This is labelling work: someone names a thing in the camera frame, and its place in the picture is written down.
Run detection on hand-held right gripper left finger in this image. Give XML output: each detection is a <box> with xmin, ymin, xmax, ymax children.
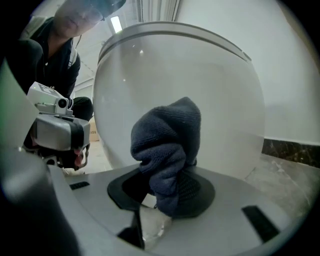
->
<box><xmin>48</xmin><ymin>163</ymin><xmax>145</xmax><ymax>256</ymax></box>

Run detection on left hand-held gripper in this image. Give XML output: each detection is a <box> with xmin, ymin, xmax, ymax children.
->
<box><xmin>23</xmin><ymin>81</ymin><xmax>91</xmax><ymax>169</ymax></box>

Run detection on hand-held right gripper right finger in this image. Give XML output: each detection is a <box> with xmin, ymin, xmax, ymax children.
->
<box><xmin>149</xmin><ymin>166</ymin><xmax>301</xmax><ymax>256</ymax></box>

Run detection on dark blue cloth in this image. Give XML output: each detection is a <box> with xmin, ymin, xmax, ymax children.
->
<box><xmin>130</xmin><ymin>96</ymin><xmax>202</xmax><ymax>218</ymax></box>

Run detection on white closed-lid toilet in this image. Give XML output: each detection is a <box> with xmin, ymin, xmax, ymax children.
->
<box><xmin>92</xmin><ymin>21</ymin><xmax>266</xmax><ymax>182</ymax></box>

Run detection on person's left hand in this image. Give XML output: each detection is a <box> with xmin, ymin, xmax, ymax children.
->
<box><xmin>74</xmin><ymin>147</ymin><xmax>87</xmax><ymax>169</ymax></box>

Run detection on small cardboard box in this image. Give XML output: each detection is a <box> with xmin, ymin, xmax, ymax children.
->
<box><xmin>88</xmin><ymin>122</ymin><xmax>101</xmax><ymax>143</ymax></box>

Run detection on person's left shoe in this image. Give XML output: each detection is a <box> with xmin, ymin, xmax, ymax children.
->
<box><xmin>61</xmin><ymin>166</ymin><xmax>86</xmax><ymax>177</ymax></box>

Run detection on person's black clothing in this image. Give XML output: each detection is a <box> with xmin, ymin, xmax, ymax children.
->
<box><xmin>4</xmin><ymin>16</ymin><xmax>94</xmax><ymax>151</ymax></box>

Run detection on person's head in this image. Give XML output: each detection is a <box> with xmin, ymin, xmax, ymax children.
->
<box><xmin>53</xmin><ymin>0</ymin><xmax>127</xmax><ymax>38</ymax></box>

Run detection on ceiling light panel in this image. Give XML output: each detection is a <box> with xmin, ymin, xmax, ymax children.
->
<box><xmin>109</xmin><ymin>16</ymin><xmax>123</xmax><ymax>34</ymax></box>

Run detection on black head-mounted camera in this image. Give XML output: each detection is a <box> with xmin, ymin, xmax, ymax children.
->
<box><xmin>92</xmin><ymin>0</ymin><xmax>127</xmax><ymax>21</ymax></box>

